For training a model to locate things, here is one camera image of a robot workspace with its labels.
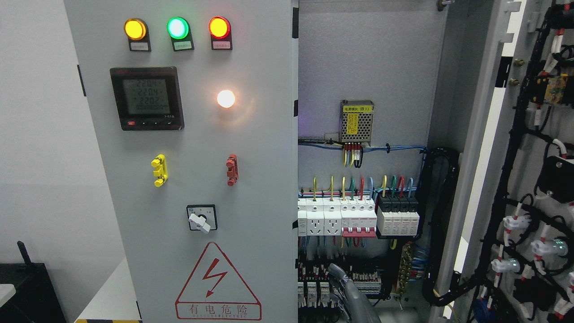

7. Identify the white socket breaker row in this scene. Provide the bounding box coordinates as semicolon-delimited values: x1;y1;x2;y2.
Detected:
297;197;377;238

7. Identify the black right cable loom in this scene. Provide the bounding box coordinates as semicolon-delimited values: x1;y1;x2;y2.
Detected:
419;147;461;308

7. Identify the lower relay terminal row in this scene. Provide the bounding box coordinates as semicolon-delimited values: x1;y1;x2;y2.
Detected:
296;257;382;309

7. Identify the red electric danger sticker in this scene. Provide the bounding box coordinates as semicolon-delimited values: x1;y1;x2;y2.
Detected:
175;242;262;321

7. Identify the red terminal post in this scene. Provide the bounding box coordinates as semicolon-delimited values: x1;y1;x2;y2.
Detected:
226;153;239;187

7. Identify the grey cabinet door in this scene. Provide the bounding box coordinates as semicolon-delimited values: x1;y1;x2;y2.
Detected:
423;0;573;323
64;0;297;323

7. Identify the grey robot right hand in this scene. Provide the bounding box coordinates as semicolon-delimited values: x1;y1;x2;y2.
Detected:
327;263;381;323

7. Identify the brass ground terminal bar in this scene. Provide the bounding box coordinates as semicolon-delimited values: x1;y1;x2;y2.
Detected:
396;242;413;297

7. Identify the black digital power meter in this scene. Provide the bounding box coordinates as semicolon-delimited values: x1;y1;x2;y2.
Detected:
109;67;184;131

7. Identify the yellow terminal post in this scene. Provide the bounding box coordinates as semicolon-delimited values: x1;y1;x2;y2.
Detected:
150;154;168;188

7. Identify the white glowing indicator lamp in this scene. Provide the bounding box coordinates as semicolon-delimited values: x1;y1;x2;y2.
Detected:
217;90;236;109

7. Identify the yellow indicator light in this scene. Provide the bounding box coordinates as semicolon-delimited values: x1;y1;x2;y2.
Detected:
124;18;151;52

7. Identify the red indicator light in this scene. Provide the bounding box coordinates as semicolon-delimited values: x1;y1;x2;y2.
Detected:
209;16;232;51

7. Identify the black white surge protector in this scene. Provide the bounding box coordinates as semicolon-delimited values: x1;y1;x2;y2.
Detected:
376;194;420;239

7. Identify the metal mesh power supply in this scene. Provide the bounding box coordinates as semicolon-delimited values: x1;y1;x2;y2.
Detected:
339;100;374;143

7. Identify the black box at left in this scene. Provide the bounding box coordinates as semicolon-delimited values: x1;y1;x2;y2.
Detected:
0;241;66;323

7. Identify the white rotary selector switch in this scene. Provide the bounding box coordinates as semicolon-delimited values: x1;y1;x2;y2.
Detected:
186;204;218;234

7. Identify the green indicator light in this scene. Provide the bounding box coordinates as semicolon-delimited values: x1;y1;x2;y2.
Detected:
166;17;194;52

